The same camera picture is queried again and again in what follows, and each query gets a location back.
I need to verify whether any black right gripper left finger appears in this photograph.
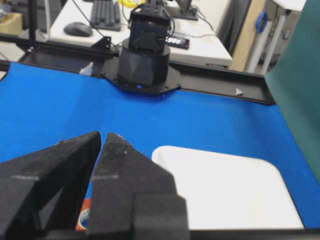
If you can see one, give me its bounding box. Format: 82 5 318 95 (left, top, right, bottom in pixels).
0 131 101 240

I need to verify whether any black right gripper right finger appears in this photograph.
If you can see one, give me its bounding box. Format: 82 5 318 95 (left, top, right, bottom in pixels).
86 132 189 240

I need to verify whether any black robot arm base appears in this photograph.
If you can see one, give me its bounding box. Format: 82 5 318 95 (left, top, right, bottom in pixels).
102 0 181 96

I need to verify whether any white plastic case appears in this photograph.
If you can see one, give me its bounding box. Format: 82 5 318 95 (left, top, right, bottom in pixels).
151 146 304 230

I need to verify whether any blue tape roll hanging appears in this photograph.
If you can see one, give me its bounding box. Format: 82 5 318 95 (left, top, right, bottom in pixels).
255 11 268 33

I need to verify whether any orange and blue sticker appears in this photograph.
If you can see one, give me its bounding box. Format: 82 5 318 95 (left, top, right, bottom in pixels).
75 198 91 232

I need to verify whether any blue table mat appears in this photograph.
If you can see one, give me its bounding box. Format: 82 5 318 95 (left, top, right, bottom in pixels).
0 63 320 228

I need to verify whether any black device with display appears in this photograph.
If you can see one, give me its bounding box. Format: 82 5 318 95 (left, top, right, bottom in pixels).
165 36 190 50

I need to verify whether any black computer mouse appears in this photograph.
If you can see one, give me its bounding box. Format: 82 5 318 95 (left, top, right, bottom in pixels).
63 22 93 37

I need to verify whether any cardboard box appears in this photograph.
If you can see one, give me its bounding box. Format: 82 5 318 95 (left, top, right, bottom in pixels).
0 12 23 36

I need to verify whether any black keyboard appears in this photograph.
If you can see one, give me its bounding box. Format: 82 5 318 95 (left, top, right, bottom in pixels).
90 0 122 32

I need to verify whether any black monitor stand base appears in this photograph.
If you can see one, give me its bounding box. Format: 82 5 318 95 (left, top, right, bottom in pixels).
164 0 198 21

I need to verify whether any dark green backdrop board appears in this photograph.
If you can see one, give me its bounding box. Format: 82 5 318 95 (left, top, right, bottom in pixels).
265 0 320 181

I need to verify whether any black aluminium frame rail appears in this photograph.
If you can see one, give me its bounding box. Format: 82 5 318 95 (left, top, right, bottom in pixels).
0 34 275 105

